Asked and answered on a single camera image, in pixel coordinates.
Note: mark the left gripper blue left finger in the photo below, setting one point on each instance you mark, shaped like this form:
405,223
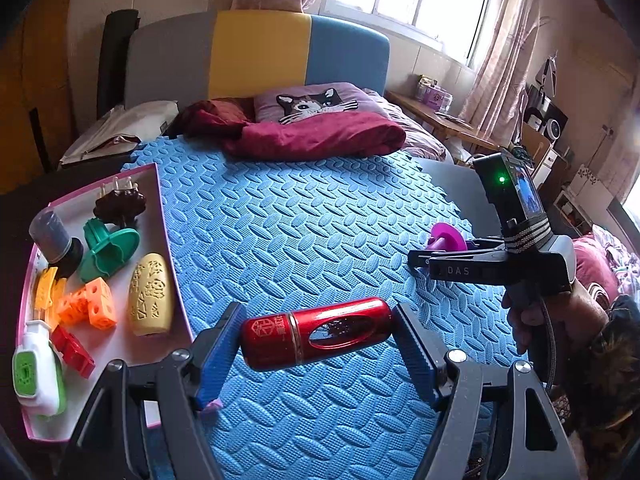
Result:
214,351

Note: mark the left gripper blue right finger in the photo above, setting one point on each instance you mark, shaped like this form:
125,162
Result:
423,353

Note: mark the red metal cylinder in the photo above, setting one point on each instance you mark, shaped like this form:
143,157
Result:
283,340

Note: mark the purple plastic cup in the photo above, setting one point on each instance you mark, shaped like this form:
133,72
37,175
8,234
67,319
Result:
445,238

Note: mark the yellow oval embossed soap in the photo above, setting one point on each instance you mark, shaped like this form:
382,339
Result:
151,297

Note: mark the orange cube block piece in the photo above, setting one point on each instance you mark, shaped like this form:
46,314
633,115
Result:
93,302

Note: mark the red plastic block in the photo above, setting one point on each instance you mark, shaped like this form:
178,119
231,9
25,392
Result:
72,352

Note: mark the green plastic stand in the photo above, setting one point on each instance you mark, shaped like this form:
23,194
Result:
108,251

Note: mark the white green plastic device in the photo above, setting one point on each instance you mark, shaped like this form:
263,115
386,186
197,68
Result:
37,374

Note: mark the orange yellow plastic piece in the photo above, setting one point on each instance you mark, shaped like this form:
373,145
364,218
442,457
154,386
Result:
50,289

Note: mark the dark brown flower massager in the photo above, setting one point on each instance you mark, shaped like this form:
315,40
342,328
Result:
120,202

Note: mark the person right hand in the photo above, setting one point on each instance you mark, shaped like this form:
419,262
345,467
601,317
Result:
583,318

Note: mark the pink rimmed white tray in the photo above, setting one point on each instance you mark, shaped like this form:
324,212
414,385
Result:
122,302

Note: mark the black speaker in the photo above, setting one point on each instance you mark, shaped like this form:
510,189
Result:
547,119

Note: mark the blue foam puzzle mat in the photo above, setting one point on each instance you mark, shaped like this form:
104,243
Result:
282,236

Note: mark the wooden side shelf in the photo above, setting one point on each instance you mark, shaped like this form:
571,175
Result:
443,128

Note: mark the black disc spindle case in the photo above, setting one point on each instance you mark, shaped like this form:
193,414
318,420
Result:
57,246

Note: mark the purple box on shelf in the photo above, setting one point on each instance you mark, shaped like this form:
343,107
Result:
430,93

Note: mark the maroon red blanket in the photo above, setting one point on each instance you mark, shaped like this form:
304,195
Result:
230,124

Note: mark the beige folded cloth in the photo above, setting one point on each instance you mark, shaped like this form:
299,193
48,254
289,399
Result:
121,130

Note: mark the cat face pillow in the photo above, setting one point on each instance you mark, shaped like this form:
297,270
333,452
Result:
288,105

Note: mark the wooden wardrobe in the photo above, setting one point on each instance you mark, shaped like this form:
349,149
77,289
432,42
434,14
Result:
37,116

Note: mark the black rolled mat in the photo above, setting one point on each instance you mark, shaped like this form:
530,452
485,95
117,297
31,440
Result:
118,29

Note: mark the grey yellow blue headboard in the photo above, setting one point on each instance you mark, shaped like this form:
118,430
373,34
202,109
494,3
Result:
240,54

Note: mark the pink curtain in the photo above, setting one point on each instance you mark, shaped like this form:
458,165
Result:
496,38

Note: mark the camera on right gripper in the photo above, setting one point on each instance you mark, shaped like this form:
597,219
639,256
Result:
509,188

